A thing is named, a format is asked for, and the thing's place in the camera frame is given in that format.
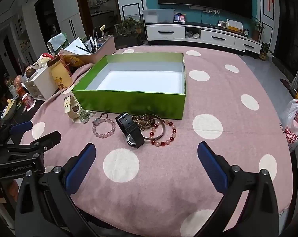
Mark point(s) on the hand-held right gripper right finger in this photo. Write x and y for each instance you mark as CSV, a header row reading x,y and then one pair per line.
x,y
212,170

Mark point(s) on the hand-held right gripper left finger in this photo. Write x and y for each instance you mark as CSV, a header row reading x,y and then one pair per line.
x,y
81,170

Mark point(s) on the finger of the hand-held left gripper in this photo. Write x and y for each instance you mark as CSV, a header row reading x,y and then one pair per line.
x,y
48,138
21,127

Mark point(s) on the cream wrist watch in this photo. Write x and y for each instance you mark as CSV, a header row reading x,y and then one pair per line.
x,y
73,111

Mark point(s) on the gold flower brooch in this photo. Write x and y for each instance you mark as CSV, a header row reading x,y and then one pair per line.
x,y
85,115

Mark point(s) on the black wrist watch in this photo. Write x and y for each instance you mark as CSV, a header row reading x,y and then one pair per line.
x,y
129,128

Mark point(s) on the silver bangle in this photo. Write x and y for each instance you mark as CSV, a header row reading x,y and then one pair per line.
x,y
163,128

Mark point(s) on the green cardboard box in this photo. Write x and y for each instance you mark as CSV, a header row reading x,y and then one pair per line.
x,y
129,103

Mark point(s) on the pink cup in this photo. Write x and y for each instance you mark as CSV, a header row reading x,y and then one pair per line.
x,y
28,101

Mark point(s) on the white square box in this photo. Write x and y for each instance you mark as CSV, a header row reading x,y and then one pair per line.
x,y
43,84

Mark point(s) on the yellow bear bottle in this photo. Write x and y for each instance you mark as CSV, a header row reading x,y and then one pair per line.
x,y
60,75

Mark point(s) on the pink spotted tablecloth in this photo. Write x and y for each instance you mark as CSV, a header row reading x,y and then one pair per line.
x,y
213,91

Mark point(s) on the yellow snack packet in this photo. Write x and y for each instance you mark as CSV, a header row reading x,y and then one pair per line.
x,y
73,59

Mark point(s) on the green and white bag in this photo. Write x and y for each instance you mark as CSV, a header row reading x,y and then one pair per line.
x,y
56,43

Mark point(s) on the white plastic shopping bag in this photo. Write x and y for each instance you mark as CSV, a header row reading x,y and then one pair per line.
x,y
293,126

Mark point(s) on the white paper sheets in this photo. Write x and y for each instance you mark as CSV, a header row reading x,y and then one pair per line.
x,y
74,47

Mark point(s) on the black pen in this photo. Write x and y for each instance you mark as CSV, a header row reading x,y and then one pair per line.
x,y
83,48

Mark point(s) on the pink desk organizer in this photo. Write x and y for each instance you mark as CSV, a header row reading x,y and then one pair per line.
x,y
102,49

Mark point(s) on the cluster of pens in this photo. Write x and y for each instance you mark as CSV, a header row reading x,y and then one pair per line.
x,y
92,42

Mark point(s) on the cream figurine stick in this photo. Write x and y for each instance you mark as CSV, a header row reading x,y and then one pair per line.
x,y
103,28

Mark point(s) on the small potted plant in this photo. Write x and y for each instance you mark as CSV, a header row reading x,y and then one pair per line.
x,y
264,51

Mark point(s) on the bushy plant in dark planter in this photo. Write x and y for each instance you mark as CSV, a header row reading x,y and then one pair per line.
x,y
129,35

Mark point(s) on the white television cabinet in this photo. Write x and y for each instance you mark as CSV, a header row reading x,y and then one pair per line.
x,y
218,38

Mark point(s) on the black alarm clock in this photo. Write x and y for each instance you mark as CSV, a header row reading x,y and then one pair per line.
x,y
246,32

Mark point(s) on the small white digital clock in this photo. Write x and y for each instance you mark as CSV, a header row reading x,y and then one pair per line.
x,y
223,24

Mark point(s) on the tall potted plant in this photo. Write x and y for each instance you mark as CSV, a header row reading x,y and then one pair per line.
x,y
257,30

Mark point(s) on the white desk calendar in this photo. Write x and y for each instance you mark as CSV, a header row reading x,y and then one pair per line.
x,y
235,24

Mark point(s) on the white power strip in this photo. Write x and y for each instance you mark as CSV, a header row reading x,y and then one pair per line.
x,y
210,11

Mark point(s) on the clear plastic storage box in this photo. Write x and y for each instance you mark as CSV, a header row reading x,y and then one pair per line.
x,y
158,16

